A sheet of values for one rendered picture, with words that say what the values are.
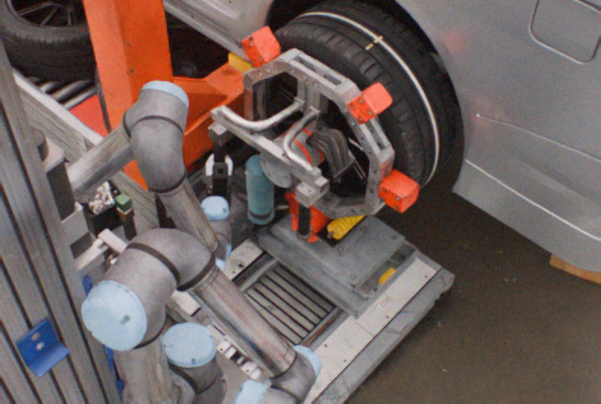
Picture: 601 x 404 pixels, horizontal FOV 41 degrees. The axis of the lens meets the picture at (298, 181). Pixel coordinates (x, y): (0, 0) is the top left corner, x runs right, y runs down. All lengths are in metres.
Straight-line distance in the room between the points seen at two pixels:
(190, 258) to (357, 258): 1.53
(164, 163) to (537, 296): 1.86
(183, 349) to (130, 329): 0.42
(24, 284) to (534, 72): 1.27
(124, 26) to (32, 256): 0.97
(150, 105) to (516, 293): 1.84
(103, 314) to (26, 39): 2.24
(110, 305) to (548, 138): 1.24
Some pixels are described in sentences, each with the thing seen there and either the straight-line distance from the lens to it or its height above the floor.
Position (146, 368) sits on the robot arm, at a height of 1.23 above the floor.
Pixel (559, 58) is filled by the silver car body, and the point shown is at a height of 1.38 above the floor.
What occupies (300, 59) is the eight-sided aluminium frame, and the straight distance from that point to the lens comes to 2.28.
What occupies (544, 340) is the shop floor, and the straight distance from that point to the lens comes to 3.13.
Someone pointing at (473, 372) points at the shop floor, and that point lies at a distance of 2.99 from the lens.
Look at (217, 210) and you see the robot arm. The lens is 2.08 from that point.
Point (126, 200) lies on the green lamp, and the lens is 2.54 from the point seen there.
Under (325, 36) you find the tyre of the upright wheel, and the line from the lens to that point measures 2.25.
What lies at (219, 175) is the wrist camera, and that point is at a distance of 2.25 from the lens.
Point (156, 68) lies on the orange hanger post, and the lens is 2.42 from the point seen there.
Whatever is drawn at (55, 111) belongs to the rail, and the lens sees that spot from 3.27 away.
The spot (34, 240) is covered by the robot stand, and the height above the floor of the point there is 1.49.
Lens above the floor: 2.58
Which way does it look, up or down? 49 degrees down
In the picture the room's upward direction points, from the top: 2 degrees clockwise
